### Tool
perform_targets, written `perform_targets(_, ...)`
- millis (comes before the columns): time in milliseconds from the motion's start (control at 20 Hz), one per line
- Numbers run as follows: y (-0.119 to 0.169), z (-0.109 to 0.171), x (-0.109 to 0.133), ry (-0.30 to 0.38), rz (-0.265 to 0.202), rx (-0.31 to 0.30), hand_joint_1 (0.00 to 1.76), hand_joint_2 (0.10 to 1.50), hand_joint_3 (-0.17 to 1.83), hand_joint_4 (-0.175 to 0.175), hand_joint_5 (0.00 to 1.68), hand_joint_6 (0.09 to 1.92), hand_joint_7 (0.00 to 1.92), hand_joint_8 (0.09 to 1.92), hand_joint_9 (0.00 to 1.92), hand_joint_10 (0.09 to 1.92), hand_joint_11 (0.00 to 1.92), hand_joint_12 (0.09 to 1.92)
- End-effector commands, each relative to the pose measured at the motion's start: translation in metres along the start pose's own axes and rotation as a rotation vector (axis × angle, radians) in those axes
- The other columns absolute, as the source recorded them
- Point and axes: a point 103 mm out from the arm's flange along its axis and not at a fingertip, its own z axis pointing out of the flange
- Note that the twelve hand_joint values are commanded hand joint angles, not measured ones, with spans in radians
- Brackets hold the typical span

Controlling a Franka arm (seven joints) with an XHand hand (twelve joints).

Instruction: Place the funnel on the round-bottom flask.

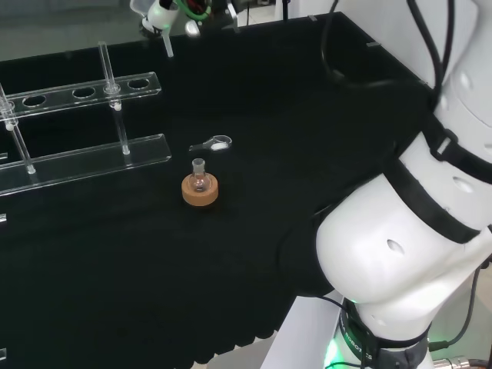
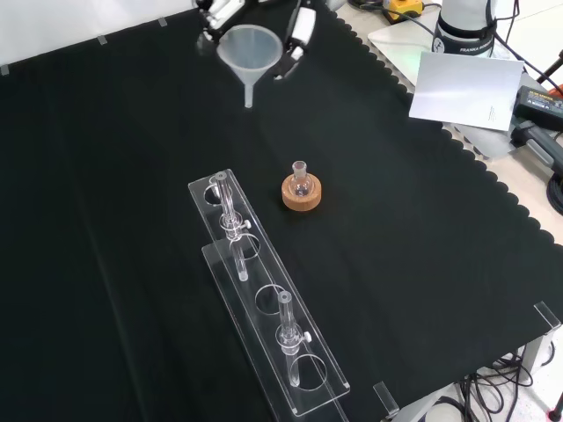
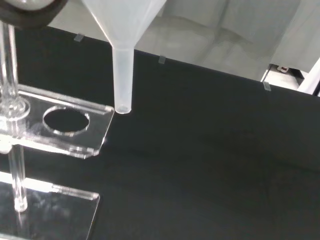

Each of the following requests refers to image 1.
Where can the clear round-bottom flask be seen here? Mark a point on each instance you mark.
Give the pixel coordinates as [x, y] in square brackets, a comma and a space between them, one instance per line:
[199, 180]

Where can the black bench cloth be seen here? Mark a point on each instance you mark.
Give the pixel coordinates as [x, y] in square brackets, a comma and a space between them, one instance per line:
[238, 215]

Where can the glass weighing funnel with powder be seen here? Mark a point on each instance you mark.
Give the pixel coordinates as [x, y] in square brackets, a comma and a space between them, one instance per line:
[217, 143]

